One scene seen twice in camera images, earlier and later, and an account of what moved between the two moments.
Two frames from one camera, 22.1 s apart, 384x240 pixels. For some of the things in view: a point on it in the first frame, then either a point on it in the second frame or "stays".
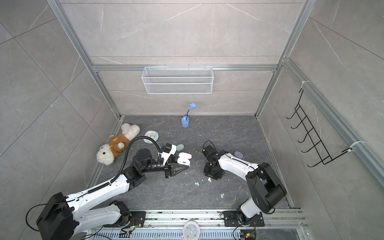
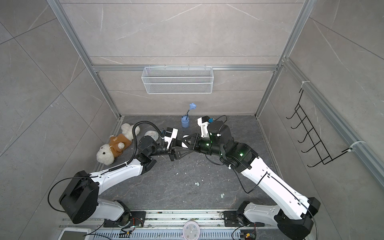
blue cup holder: (185, 122) stays
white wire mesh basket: (177, 80) stays
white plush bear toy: (107, 153) stays
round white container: (152, 134) stays
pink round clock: (191, 230) stays
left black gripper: (169, 166) -> (175, 151)
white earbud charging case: (184, 158) -> (183, 144)
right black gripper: (206, 173) -> (196, 138)
